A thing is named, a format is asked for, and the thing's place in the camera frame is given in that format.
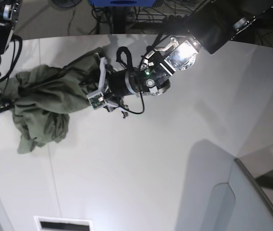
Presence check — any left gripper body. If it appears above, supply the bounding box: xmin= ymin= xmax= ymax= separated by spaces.
xmin=105 ymin=70 xmax=127 ymax=99

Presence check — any green t-shirt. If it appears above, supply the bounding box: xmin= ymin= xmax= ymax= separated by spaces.
xmin=0 ymin=47 xmax=105 ymax=154

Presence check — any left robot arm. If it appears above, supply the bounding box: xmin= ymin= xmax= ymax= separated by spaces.
xmin=106 ymin=0 xmax=273 ymax=99

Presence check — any blue bin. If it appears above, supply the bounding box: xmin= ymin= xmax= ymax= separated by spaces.
xmin=89 ymin=0 xmax=155 ymax=7

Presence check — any black floor fan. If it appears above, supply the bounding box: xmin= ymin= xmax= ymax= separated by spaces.
xmin=51 ymin=0 xmax=82 ymax=9

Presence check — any white label with black bar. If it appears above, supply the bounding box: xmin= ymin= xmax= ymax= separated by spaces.
xmin=34 ymin=216 xmax=94 ymax=231

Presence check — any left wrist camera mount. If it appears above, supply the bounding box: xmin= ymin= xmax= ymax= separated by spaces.
xmin=87 ymin=52 xmax=129 ymax=119

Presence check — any grey metal table-side rail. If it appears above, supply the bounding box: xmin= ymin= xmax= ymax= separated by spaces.
xmin=233 ymin=158 xmax=273 ymax=231

